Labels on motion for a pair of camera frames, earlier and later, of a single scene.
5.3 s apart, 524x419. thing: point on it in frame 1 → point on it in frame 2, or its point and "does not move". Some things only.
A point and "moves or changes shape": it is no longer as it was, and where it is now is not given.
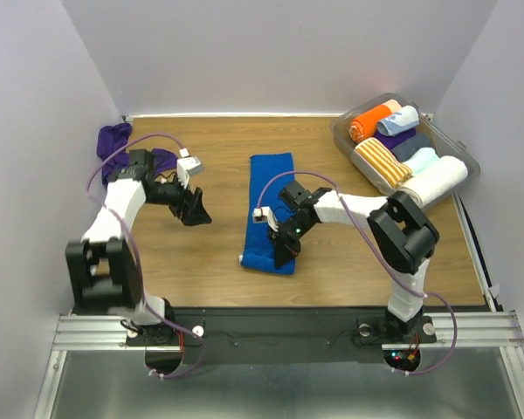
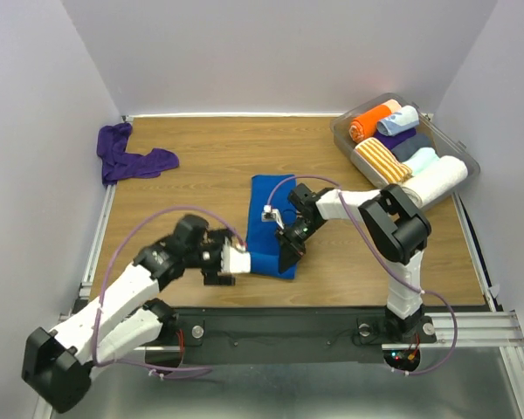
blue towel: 268,174 moves or changes shape
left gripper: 190,216 → 210,274
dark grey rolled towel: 420,140 does not move
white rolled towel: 441,174 does not move
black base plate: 228,335 does not move
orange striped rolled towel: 394,171 does not move
